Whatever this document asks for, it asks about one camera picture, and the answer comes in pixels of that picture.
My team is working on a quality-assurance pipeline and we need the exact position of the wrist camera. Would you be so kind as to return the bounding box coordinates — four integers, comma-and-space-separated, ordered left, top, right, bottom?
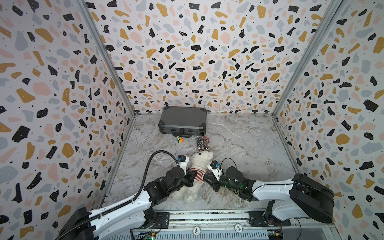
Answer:
177, 155, 190, 173
208, 160, 223, 180

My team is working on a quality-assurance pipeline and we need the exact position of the red white striped knit sweater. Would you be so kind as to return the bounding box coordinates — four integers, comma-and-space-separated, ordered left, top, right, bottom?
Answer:
190, 168, 206, 183

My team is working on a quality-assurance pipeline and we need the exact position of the dark grey hard case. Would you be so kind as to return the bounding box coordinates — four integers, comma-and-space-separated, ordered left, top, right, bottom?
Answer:
158, 106, 208, 138

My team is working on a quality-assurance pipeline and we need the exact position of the white teddy bear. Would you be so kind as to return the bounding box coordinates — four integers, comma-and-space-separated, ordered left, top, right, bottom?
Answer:
172, 151, 214, 204

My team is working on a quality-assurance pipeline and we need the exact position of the aluminium mounting rail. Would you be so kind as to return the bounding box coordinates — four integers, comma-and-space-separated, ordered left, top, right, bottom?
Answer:
80, 208, 340, 240

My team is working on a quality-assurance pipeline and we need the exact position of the bag of toy bricks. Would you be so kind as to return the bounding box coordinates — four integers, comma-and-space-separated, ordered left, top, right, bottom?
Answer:
197, 136, 211, 151

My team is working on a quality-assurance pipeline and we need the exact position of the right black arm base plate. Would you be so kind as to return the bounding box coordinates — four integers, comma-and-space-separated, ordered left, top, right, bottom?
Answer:
249, 211, 291, 228

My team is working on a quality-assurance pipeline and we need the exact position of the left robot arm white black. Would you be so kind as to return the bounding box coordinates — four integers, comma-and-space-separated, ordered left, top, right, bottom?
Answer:
57, 167, 198, 240

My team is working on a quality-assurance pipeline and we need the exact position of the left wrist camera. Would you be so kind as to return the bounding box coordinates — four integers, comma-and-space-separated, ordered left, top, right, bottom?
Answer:
177, 155, 190, 173

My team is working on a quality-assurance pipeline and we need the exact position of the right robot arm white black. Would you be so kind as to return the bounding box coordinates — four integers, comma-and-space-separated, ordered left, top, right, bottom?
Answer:
203, 164, 335, 224

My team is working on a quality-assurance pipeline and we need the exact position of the small green orange toy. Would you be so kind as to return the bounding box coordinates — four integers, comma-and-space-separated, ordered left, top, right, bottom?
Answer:
177, 137, 184, 144

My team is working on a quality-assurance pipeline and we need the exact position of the black corrugated cable conduit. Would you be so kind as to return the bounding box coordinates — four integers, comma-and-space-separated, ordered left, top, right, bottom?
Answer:
55, 149, 181, 240

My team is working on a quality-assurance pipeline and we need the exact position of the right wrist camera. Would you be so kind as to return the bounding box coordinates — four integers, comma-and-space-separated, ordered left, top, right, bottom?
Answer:
208, 160, 223, 180

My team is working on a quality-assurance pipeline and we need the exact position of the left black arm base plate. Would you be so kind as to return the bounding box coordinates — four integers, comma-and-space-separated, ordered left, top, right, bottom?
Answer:
136, 212, 170, 230

